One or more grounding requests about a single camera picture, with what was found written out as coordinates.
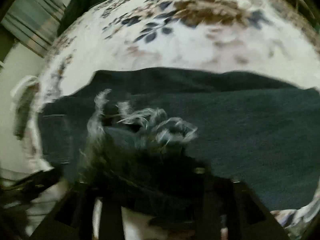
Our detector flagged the floral white bed blanket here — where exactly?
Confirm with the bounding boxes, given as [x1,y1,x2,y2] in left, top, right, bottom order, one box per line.
[13,0,319,239]

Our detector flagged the dark blue denim pants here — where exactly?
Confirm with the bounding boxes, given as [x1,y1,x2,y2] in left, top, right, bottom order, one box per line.
[37,68,319,210]

